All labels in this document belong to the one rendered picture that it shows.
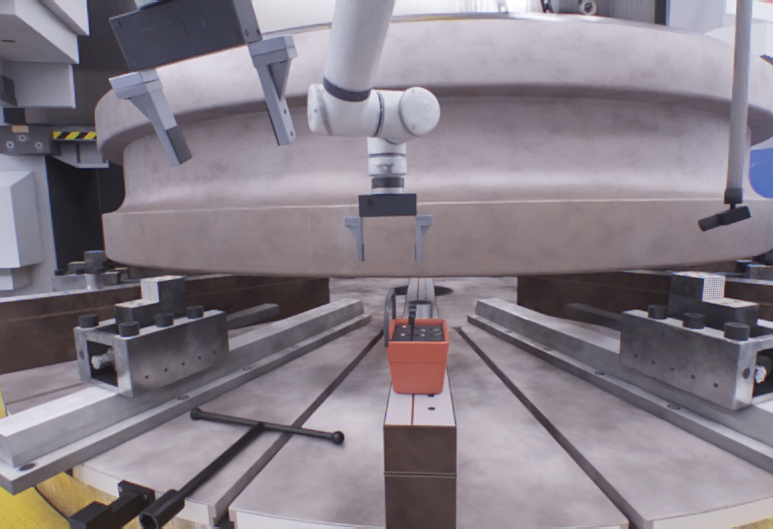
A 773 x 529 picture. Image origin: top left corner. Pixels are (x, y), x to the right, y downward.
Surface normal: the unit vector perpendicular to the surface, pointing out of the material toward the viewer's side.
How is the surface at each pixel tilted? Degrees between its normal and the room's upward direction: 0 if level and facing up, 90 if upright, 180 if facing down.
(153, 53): 114
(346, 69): 132
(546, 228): 90
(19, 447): 71
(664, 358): 90
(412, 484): 90
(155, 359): 90
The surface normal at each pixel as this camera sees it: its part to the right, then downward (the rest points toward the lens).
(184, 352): 0.89, 0.04
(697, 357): -0.95, 0.06
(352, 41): -0.19, 0.75
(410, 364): -0.10, 0.25
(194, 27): -0.10, 0.51
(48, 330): 0.65, 0.08
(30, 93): 0.26, 0.11
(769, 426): -0.91, -0.25
